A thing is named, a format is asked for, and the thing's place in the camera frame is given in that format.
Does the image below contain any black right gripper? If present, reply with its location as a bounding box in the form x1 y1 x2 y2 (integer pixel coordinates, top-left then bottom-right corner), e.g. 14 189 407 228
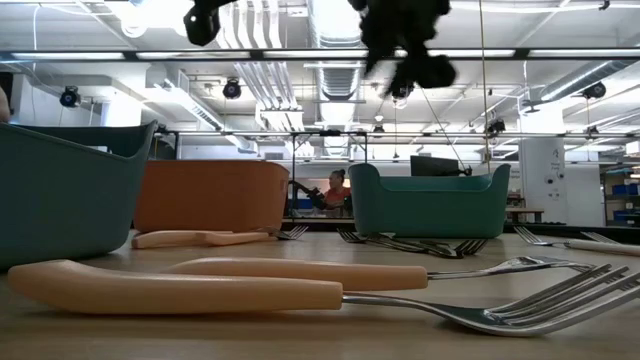
348 0 458 100

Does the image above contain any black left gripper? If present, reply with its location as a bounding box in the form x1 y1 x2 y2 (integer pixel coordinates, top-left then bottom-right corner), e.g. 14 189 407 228
182 0 236 48

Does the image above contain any white-handled steel fork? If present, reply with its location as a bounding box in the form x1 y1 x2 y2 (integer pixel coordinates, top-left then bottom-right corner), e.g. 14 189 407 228
513 225 640 258

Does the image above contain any black beam with light strips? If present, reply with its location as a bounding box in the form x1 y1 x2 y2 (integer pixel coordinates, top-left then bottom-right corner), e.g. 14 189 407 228
0 47 640 63

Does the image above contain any white pipe bundle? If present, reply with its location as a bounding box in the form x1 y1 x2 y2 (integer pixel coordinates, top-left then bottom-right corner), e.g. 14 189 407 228
214 0 306 132

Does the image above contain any black monitor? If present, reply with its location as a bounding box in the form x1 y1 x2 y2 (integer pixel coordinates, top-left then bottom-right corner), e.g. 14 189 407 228
410 155 473 178

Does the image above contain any orange plastic bin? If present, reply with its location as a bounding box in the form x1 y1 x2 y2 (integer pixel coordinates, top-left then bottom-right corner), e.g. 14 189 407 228
132 159 291 235

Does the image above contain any green plastic bin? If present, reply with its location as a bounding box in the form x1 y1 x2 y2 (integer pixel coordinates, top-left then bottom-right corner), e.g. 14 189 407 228
348 163 513 240

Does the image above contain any white square column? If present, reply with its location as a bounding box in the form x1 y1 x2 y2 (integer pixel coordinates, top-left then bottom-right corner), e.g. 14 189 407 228
518 137 569 226

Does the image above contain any wooden bench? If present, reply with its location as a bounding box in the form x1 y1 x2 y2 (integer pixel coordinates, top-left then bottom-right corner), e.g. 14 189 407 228
504 206 546 225

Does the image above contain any dark teal plastic bin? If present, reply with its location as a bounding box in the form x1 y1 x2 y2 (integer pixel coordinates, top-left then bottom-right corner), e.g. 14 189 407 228
0 119 159 271

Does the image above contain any metal storage shelf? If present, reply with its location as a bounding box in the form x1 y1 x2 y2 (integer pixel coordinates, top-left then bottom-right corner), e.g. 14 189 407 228
601 167 640 227

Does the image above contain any black round camera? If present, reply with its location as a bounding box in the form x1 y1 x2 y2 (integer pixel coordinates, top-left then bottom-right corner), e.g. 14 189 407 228
59 85 82 109
485 116 507 137
582 81 608 101
222 76 243 101

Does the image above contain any thin vertical cable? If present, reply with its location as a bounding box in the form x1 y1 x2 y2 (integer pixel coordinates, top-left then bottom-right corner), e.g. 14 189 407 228
478 0 490 175

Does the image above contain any black metal station frame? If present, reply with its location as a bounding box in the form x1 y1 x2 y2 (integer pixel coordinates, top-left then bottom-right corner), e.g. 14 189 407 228
154 128 640 222

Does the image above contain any black table frame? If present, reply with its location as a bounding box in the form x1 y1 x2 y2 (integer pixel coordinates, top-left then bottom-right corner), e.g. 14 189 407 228
279 218 640 245

